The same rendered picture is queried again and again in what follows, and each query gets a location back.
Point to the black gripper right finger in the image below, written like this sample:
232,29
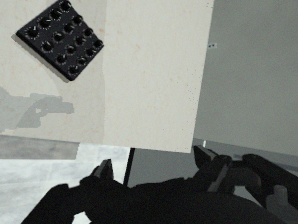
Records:
269,184

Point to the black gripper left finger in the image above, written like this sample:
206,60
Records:
61,203

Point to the black knob box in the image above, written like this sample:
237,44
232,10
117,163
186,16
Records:
50,27

